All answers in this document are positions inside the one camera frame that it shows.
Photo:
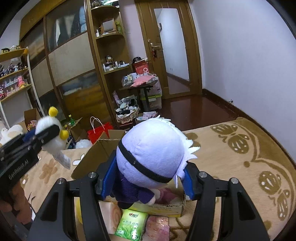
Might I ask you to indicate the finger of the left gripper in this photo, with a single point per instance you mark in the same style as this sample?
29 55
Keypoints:
47 134
29 135

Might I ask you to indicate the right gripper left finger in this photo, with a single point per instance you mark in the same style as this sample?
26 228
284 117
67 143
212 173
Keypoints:
55 219

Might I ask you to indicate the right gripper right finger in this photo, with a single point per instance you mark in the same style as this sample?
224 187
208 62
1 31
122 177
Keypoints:
239 219

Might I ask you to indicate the white plush with yellow pompoms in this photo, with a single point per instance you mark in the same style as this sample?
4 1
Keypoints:
55 146

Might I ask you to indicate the green tissue pack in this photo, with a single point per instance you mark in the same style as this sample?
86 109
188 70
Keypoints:
132 225

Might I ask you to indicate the pink tissue pack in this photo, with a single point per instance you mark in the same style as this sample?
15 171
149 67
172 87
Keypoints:
157 228

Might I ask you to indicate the purple white-haired plush doll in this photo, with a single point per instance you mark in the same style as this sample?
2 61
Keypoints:
148 157

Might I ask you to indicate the pink swirl roll plush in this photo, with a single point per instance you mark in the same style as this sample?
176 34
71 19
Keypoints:
111 214

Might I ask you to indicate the pink plush toy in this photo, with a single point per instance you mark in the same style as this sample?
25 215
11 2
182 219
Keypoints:
165 196

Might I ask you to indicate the person left hand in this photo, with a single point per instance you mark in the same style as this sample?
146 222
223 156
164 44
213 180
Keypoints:
19 203

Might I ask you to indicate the open cardboard box left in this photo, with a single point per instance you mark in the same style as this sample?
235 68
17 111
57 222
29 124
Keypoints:
31 118

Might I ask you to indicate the open cardboard box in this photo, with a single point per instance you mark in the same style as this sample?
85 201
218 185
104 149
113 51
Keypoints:
31 118
99 153

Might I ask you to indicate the large white cow plush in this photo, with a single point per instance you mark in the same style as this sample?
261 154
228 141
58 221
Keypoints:
9 134

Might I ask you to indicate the green glass bottle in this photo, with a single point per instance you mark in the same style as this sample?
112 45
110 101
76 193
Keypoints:
72 121

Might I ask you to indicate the white figurine shelf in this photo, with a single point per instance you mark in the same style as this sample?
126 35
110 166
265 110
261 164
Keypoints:
18 90

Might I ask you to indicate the red paper gift bag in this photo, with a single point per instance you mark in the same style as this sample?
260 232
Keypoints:
95 133

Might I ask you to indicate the wooden wardrobe cabinet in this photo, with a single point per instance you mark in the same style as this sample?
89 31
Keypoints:
63 63

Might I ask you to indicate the beige flower blanket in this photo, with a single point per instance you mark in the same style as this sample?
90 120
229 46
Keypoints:
237 148

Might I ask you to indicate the lace-trimmed basket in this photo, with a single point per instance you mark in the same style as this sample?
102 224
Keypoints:
129 115

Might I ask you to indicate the small cardboard box on floor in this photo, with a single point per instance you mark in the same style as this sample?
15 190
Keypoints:
145 116

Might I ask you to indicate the pink cloth on table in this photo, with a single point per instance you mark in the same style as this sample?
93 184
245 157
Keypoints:
142 80

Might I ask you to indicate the small black side table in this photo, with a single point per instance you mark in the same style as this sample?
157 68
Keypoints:
137 91

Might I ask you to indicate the clear plastic storage bin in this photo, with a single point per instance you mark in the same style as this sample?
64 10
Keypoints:
155 102

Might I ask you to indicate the red box on table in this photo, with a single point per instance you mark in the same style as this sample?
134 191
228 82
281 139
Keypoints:
141 67

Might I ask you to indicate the wooden corner shelf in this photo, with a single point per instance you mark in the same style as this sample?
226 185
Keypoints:
110 52

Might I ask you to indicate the wooden glass door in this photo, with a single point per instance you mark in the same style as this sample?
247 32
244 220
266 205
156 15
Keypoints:
171 45

